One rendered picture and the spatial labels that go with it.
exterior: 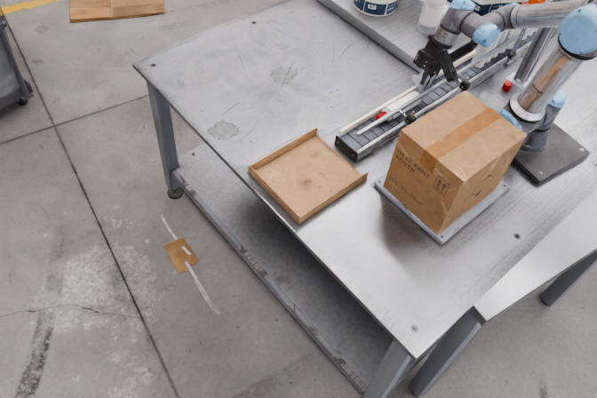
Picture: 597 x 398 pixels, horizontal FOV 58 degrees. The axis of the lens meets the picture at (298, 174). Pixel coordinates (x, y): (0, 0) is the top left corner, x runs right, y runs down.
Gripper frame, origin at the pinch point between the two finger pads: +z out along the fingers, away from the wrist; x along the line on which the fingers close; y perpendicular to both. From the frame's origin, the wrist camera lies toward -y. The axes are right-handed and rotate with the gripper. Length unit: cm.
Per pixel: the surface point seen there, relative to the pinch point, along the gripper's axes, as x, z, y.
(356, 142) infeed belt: 30.2, 15.7, -1.1
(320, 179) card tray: 46, 26, -3
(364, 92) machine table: 5.0, 11.9, 18.7
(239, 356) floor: 54, 118, -9
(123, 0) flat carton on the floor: -28, 88, 244
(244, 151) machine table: 57, 31, 22
